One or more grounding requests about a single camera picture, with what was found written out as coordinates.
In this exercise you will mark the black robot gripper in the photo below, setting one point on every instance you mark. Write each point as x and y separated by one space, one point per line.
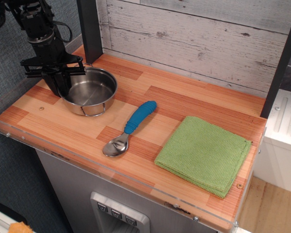
52 61

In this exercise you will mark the stainless steel pot with handles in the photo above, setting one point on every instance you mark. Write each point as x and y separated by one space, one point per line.
91 94

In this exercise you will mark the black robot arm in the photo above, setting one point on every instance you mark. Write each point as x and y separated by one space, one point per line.
33 16

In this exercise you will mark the grey metal cabinet front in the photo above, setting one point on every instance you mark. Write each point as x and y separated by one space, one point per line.
74 185

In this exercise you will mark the silver dispenser panel with buttons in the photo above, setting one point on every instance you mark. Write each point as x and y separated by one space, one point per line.
114 217

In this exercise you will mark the orange object at corner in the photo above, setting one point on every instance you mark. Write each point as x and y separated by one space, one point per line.
19 227

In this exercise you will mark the clear acrylic table guard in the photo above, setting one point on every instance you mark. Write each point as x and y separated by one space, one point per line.
39 119

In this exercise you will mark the green folded cloth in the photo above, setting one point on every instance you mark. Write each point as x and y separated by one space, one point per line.
205 155

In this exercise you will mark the white ribbed appliance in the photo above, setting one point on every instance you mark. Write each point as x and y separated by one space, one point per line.
273 162

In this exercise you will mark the black vertical post left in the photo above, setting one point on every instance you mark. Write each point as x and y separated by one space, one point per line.
90 29

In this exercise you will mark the black vertical post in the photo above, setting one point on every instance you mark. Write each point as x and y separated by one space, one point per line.
277 79
90 29

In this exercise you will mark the blue handled metal spoon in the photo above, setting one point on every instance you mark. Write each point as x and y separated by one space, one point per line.
120 144

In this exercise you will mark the black vertical post right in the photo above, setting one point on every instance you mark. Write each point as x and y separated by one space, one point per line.
277 79

